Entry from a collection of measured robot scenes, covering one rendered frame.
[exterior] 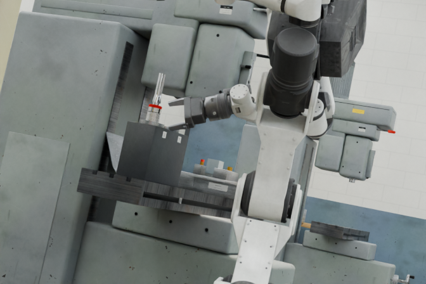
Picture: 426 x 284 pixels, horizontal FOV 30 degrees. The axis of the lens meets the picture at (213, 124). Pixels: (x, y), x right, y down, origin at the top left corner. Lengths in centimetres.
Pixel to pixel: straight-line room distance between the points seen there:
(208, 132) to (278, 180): 783
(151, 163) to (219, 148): 749
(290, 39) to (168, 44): 106
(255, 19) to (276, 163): 89
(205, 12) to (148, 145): 73
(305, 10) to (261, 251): 72
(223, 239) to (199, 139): 736
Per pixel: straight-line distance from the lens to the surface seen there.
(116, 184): 255
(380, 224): 955
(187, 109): 271
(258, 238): 241
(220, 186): 321
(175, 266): 301
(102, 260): 316
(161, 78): 274
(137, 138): 268
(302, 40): 222
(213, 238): 294
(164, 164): 273
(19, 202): 329
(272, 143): 240
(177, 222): 300
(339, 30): 241
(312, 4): 224
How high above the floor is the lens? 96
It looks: 5 degrees up
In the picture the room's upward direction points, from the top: 12 degrees clockwise
